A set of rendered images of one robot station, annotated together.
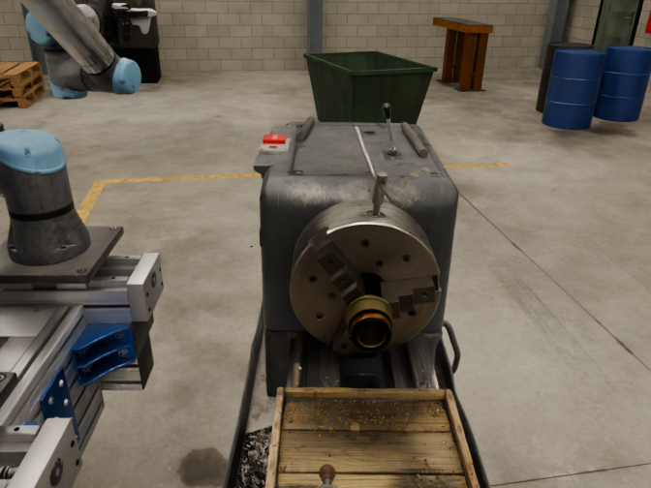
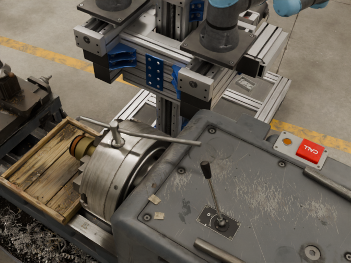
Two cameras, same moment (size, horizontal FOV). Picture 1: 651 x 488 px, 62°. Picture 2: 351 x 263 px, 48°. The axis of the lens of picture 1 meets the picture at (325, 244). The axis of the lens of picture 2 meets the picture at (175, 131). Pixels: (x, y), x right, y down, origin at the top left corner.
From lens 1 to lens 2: 1.65 m
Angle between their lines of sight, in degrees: 87
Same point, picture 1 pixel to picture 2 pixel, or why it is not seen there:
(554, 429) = not seen: outside the picture
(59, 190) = (210, 14)
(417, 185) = (138, 192)
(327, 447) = not seen: hidden behind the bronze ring
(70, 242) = (204, 38)
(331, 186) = not seen: hidden behind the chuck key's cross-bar
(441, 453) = (39, 191)
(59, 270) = (190, 39)
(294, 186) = (192, 122)
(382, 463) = (56, 166)
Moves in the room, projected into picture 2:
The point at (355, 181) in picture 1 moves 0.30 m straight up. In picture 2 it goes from (171, 154) to (175, 66)
